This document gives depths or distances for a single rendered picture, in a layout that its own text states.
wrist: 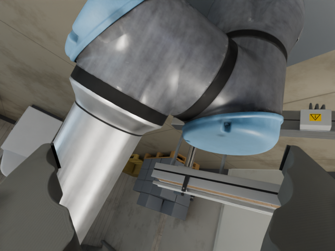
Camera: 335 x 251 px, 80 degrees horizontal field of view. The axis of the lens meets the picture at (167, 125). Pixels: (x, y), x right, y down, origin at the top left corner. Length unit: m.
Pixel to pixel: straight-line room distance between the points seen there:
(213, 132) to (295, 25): 0.20
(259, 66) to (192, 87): 0.09
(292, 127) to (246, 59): 0.98
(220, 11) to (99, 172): 0.28
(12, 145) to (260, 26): 4.57
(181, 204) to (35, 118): 3.30
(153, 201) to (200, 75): 3.96
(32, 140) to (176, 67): 4.54
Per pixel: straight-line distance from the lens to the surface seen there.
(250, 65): 0.24
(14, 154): 4.71
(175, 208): 3.99
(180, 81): 0.20
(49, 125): 4.74
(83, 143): 0.22
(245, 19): 0.32
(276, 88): 0.27
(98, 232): 7.18
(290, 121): 1.22
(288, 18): 0.34
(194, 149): 1.28
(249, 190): 1.07
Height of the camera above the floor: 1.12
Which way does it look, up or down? 23 degrees down
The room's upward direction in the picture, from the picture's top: 161 degrees counter-clockwise
